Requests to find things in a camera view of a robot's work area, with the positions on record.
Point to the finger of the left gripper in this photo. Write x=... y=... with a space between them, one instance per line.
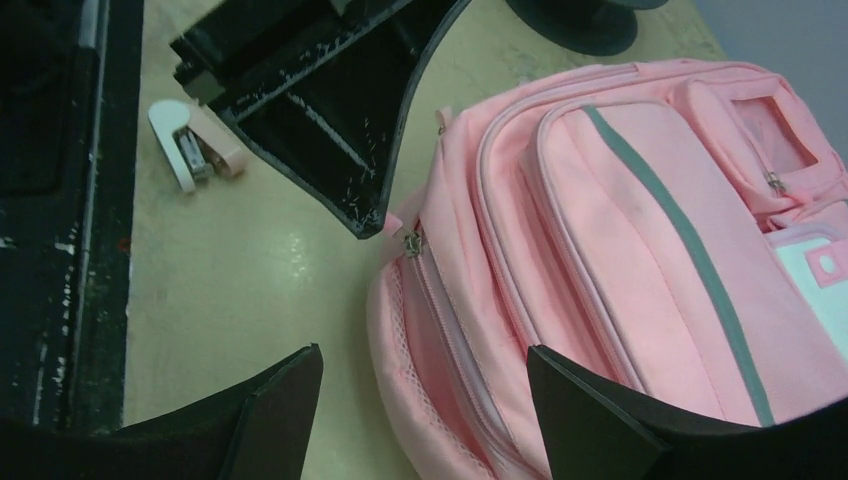
x=319 y=90

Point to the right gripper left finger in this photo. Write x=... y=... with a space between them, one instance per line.
x=257 y=429

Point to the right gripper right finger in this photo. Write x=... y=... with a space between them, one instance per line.
x=594 y=428

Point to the small white stapler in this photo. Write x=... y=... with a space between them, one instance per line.
x=196 y=147

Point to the pink student backpack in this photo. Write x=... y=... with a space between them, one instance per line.
x=678 y=227

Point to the black filament spool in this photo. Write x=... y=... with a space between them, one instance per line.
x=592 y=27

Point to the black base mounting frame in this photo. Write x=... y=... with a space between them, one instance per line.
x=70 y=83

